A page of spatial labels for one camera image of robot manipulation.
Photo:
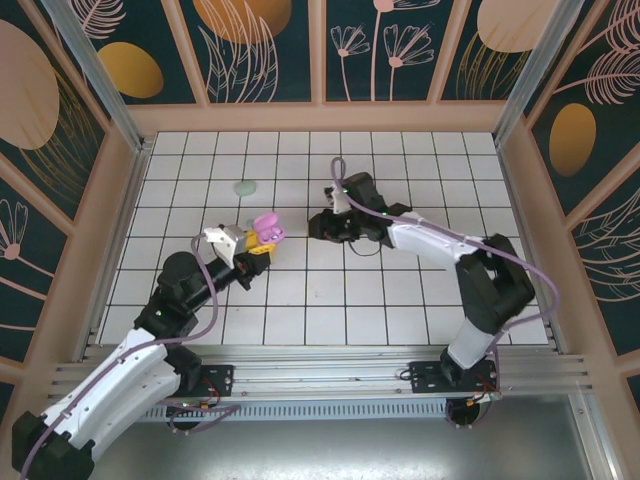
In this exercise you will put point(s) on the pink earbud charging case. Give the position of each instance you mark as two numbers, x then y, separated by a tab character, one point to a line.
265	221

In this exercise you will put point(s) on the mint green earbud charging case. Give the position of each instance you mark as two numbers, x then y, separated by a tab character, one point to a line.
246	188

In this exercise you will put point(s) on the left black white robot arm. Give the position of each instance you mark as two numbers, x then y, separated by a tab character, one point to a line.
110	385

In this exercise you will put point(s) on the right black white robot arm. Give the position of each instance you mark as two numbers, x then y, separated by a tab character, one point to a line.
435	240

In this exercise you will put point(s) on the grey metal sheet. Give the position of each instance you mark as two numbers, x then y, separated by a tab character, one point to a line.
320	450

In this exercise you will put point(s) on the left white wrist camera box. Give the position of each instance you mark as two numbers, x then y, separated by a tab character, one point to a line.
220	245

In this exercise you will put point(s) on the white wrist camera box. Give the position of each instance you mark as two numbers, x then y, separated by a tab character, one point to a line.
340	202
220	245

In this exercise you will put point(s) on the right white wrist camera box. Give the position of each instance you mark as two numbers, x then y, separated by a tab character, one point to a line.
340	202

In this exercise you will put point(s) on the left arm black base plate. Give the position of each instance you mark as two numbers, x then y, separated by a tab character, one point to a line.
220	377

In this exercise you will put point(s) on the aluminium side rail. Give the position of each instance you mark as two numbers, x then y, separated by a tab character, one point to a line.
517	200
130	200

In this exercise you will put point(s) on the aluminium mounting rail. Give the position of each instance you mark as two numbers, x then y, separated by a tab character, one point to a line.
320	372

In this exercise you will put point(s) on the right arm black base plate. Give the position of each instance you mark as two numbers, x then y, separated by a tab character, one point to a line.
425	375

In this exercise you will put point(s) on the aluminium corner post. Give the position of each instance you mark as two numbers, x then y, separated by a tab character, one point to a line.
100	77
536	75

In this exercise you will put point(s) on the aluminium frame bar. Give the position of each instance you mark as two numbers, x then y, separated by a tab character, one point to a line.
595	440
40	477

